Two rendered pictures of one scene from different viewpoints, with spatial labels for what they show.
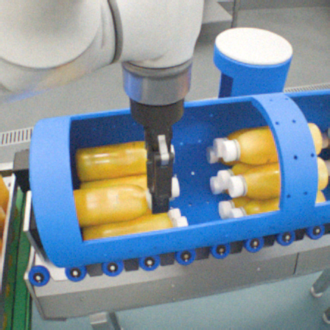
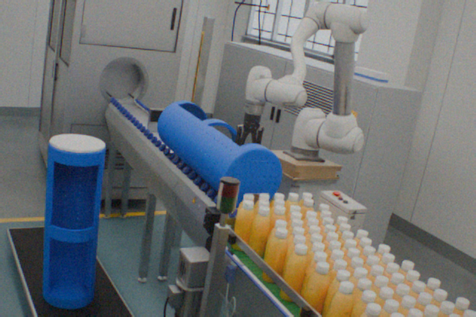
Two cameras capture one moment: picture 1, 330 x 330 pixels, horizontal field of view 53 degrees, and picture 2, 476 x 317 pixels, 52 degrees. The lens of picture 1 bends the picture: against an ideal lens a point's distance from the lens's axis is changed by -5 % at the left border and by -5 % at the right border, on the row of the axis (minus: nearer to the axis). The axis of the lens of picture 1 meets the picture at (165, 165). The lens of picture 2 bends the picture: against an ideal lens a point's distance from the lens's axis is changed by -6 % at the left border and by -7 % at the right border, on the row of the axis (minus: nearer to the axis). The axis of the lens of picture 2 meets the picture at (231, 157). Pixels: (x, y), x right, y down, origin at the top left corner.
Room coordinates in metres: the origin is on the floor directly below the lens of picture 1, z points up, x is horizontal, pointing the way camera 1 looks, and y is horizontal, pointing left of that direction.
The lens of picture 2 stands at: (1.19, 2.18, 1.78)
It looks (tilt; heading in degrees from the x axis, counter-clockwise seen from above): 16 degrees down; 251
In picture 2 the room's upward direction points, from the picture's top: 10 degrees clockwise
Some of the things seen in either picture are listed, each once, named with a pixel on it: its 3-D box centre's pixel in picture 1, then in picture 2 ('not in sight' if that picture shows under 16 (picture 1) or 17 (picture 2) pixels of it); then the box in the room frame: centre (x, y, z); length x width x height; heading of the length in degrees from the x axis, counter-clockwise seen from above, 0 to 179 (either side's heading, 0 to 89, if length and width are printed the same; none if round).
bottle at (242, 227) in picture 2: not in sight; (243, 227); (0.52, 0.47, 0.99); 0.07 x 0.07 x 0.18
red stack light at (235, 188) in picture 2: not in sight; (228, 188); (0.68, 0.71, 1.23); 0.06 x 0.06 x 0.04
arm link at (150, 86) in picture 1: (156, 71); (254, 106); (0.39, 0.01, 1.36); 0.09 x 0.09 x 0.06
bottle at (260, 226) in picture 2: not in sight; (259, 233); (0.47, 0.53, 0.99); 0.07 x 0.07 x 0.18
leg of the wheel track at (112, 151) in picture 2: not in sight; (109, 181); (0.83, -1.72, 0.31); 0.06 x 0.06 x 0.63; 10
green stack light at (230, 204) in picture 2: not in sight; (226, 202); (0.68, 0.71, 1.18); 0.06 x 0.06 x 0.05
